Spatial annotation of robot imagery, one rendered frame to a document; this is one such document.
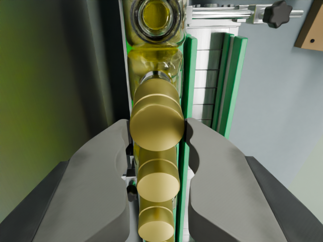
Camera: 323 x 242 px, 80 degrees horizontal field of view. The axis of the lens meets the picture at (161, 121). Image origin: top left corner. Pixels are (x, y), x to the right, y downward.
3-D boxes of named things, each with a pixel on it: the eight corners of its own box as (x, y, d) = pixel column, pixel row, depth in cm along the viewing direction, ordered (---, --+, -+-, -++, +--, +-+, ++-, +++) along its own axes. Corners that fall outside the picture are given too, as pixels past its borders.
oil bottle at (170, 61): (139, 31, 35) (122, 55, 17) (170, 31, 35) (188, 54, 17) (141, 63, 38) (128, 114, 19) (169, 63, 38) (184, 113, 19)
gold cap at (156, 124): (131, 78, 14) (124, 103, 11) (180, 78, 15) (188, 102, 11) (135, 120, 16) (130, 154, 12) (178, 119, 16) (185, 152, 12)
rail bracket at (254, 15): (178, 4, 33) (191, 0, 22) (277, 3, 33) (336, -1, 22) (178, 24, 34) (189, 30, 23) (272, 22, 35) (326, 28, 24)
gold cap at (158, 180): (138, 137, 18) (133, 172, 14) (176, 137, 18) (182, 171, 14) (140, 166, 20) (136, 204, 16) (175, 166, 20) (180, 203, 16)
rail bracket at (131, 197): (113, 148, 48) (100, 191, 37) (140, 147, 48) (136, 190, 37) (115, 160, 50) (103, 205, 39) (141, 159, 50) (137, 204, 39)
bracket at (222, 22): (184, 4, 39) (189, 3, 33) (230, 4, 39) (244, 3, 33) (183, 24, 41) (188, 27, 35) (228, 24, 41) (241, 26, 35)
